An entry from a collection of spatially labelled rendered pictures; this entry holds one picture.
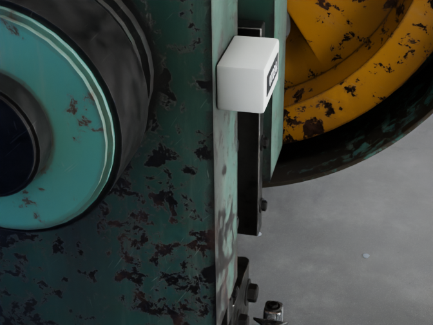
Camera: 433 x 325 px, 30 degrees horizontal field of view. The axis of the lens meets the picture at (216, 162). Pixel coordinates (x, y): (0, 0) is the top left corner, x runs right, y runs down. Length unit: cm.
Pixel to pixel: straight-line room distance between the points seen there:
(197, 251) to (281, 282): 185
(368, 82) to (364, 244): 161
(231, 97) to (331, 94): 56
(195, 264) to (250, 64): 20
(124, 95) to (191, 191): 16
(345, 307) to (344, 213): 51
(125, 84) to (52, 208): 11
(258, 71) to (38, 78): 18
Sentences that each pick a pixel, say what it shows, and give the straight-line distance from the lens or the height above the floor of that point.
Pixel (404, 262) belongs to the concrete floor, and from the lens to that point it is 270.
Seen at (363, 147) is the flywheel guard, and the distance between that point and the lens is 123.
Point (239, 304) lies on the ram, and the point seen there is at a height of 95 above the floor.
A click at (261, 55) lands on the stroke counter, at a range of 66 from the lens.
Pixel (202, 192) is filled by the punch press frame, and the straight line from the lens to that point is 69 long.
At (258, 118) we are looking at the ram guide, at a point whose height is 116.
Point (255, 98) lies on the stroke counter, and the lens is 65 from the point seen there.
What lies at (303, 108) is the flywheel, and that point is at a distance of 122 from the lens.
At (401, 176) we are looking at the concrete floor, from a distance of 316.
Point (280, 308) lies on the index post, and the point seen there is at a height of 79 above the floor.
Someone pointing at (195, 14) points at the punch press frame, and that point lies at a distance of 62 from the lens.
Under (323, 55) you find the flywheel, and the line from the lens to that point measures 122.
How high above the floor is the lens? 159
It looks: 30 degrees down
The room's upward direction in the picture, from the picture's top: 1 degrees counter-clockwise
